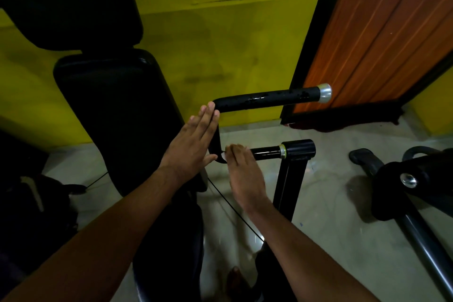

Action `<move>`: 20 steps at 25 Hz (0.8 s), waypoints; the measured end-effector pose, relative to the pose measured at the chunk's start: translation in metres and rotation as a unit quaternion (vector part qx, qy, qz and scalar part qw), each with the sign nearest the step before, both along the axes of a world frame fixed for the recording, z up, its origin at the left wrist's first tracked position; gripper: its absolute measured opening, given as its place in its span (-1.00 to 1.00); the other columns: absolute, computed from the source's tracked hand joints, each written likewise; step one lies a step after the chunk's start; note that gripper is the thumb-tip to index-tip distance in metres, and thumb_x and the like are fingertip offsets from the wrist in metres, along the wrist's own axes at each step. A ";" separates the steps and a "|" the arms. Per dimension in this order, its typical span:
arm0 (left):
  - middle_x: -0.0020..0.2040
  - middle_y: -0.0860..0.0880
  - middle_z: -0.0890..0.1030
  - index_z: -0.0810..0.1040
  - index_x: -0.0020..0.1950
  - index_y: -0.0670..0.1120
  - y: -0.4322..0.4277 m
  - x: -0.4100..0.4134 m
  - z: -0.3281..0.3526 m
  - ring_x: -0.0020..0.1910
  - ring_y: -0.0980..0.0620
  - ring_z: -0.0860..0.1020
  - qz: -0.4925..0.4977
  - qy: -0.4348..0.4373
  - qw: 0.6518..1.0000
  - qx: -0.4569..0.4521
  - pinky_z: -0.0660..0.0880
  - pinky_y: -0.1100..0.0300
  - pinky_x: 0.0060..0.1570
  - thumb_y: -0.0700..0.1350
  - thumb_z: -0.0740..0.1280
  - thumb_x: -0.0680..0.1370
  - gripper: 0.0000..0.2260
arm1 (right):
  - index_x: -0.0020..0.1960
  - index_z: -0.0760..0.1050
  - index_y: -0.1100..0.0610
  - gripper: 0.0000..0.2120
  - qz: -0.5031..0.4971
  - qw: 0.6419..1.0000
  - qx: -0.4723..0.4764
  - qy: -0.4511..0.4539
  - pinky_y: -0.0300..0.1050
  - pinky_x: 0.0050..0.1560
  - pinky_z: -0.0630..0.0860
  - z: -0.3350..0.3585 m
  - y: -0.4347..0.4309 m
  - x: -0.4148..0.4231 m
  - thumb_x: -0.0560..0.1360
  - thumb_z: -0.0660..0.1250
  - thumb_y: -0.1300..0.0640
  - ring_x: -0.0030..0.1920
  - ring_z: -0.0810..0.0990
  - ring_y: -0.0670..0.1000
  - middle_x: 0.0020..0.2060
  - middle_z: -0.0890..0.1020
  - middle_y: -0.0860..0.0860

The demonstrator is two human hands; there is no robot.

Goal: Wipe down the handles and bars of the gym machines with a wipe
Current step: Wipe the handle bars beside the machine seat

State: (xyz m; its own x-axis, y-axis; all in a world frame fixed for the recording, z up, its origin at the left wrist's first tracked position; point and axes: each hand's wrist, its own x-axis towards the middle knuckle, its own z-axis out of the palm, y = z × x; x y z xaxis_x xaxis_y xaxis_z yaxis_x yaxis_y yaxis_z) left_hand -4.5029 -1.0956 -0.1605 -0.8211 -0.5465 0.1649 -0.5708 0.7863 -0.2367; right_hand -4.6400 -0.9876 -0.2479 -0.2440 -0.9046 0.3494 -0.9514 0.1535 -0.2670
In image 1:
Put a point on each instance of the person's left hand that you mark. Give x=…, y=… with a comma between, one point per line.
x=189, y=149

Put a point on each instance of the person's right hand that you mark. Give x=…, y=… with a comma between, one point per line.
x=246, y=178

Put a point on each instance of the white cleaning wipe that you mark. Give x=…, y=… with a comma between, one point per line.
x=223, y=154

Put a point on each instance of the person's right forearm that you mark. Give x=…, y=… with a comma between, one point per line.
x=304, y=263

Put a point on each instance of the person's left forearm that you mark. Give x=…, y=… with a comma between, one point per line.
x=95, y=241

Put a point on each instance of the person's right foot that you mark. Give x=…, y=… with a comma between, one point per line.
x=235, y=282

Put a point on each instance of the black back pad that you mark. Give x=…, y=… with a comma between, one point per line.
x=120, y=117

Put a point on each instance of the black round seat pad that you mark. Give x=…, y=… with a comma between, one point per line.
x=170, y=248

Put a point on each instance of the dark weight stack housing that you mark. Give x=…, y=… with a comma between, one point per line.
x=28, y=213

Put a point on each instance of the black head pad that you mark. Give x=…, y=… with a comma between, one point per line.
x=70, y=4

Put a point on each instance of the orange black edged panel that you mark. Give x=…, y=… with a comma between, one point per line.
x=382, y=36

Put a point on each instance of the black machine base frame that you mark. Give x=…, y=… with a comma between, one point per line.
x=290, y=178

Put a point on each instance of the grey leg machine frame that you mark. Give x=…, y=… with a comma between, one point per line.
x=368, y=162

